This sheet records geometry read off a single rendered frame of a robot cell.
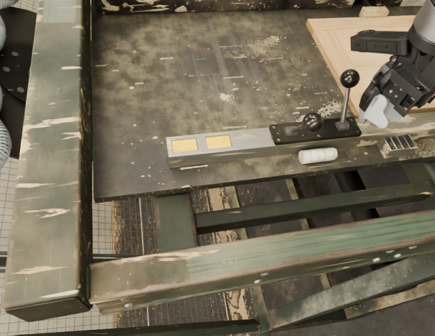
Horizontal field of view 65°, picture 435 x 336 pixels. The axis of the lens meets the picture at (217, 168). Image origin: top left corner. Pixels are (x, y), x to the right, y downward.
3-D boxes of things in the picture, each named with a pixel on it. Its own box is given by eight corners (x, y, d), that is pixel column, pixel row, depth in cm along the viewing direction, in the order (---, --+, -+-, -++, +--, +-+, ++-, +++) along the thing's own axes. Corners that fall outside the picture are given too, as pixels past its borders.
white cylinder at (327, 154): (301, 167, 74) (334, 163, 75) (305, 159, 71) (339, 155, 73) (296, 155, 75) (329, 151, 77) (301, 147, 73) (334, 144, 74)
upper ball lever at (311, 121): (297, 140, 74) (329, 130, 61) (281, 142, 73) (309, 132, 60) (295, 123, 74) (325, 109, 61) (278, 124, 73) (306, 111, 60)
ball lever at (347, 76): (353, 133, 74) (365, 70, 68) (337, 135, 73) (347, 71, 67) (343, 127, 77) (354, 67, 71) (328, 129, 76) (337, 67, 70)
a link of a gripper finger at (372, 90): (358, 115, 62) (383, 78, 55) (353, 109, 63) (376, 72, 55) (376, 106, 64) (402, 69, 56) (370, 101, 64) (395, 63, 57)
